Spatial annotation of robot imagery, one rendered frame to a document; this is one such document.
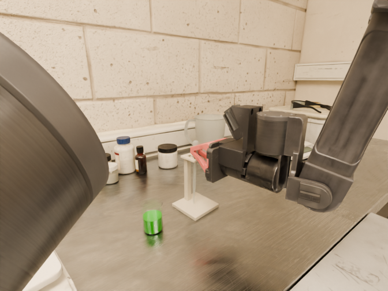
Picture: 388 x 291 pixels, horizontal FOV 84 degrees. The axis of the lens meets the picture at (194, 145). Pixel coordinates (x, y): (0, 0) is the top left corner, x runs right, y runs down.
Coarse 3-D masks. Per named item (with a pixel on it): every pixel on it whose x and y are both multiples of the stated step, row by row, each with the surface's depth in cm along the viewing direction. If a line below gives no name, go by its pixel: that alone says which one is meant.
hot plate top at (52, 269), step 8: (56, 256) 26; (48, 264) 25; (56, 264) 25; (40, 272) 24; (48, 272) 24; (56, 272) 24; (32, 280) 23; (40, 280) 23; (48, 280) 24; (24, 288) 22; (32, 288) 23; (40, 288) 23
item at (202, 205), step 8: (184, 160) 51; (192, 160) 47; (184, 168) 51; (184, 176) 52; (184, 184) 53; (184, 192) 53; (184, 200) 53; (192, 200) 53; (200, 200) 53; (208, 200) 53; (176, 208) 51; (184, 208) 50; (192, 208) 50; (200, 208) 50; (208, 208) 50; (192, 216) 47; (200, 216) 48
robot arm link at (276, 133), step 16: (272, 112) 34; (288, 112) 34; (256, 128) 33; (272, 128) 31; (288, 128) 31; (304, 128) 31; (256, 144) 34; (272, 144) 32; (288, 144) 31; (288, 192) 31; (304, 192) 29; (320, 192) 28; (320, 208) 28
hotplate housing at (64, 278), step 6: (60, 276) 26; (66, 276) 26; (54, 282) 25; (60, 282) 25; (66, 282) 25; (72, 282) 26; (42, 288) 24; (48, 288) 24; (54, 288) 24; (60, 288) 25; (66, 288) 25; (72, 288) 25
